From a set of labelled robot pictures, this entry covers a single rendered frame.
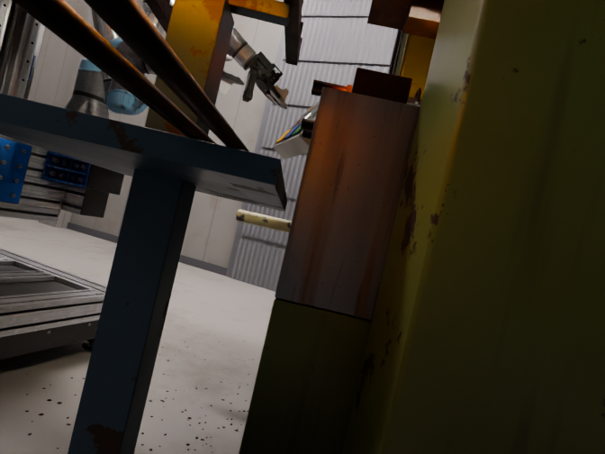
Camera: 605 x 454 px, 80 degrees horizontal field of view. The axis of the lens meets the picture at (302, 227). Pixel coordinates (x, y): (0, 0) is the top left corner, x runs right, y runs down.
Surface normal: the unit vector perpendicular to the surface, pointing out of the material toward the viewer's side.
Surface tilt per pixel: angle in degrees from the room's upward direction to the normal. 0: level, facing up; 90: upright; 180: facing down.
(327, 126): 90
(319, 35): 90
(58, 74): 90
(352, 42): 90
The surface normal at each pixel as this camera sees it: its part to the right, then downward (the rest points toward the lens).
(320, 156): -0.04, -0.02
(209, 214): -0.33, -0.09
